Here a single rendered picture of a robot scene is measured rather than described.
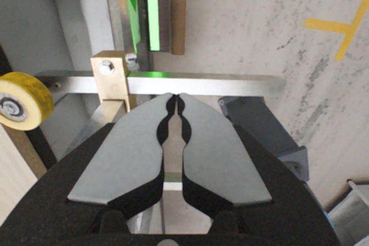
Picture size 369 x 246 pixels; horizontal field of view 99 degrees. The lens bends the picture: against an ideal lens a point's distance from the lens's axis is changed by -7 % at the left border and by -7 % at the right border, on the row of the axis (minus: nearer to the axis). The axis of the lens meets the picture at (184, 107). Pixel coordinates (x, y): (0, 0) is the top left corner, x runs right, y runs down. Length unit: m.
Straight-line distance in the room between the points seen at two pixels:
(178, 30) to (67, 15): 0.61
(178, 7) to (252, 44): 0.50
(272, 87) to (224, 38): 0.84
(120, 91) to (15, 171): 0.25
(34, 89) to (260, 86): 0.34
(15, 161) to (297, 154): 0.90
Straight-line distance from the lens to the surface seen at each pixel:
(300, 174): 0.90
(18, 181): 0.47
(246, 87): 0.31
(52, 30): 0.54
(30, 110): 0.30
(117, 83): 0.30
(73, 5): 0.54
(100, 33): 0.52
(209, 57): 1.15
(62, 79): 0.35
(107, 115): 0.28
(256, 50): 1.22
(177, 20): 1.02
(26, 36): 0.48
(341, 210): 3.00
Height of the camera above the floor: 1.10
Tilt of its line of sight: 58 degrees down
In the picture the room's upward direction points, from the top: 178 degrees clockwise
